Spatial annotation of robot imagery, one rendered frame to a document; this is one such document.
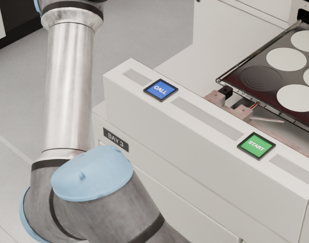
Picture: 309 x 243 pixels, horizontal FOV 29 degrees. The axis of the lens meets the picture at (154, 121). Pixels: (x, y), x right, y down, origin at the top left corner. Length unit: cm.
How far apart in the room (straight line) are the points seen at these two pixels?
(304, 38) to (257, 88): 26
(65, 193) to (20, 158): 172
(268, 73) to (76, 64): 59
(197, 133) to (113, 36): 206
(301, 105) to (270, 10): 48
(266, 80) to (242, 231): 38
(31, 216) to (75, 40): 32
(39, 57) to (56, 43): 205
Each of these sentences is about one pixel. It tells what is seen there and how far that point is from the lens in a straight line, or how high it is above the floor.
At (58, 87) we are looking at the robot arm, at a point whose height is 115.
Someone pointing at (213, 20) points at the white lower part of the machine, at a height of 74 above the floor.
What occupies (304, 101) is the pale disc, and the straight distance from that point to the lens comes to 144.
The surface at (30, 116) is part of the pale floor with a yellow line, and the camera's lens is 280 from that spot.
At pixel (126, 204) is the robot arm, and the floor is 113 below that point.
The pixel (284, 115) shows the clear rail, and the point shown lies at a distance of 139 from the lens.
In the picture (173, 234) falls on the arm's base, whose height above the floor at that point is 107.
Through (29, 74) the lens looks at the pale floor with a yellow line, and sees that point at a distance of 305.
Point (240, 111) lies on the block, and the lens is 137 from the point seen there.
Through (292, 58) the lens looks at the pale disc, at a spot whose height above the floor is 90.
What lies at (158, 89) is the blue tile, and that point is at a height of 96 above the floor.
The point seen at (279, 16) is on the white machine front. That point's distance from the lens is 181.
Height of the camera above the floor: 180
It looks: 42 degrees down
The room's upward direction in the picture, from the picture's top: 1 degrees counter-clockwise
